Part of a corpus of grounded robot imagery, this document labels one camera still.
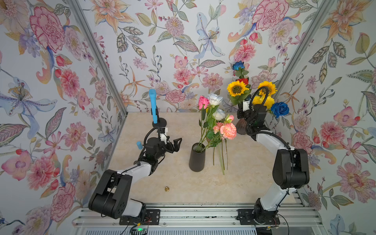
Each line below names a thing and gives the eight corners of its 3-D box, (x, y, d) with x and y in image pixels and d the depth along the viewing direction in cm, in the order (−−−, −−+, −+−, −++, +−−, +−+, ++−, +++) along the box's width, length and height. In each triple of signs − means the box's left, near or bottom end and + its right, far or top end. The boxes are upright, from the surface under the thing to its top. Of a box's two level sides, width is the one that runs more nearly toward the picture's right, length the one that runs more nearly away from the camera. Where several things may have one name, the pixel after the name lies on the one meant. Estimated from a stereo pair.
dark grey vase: (189, 171, 92) (189, 154, 75) (189, 160, 97) (189, 142, 80) (203, 171, 92) (207, 154, 75) (202, 160, 97) (206, 142, 80)
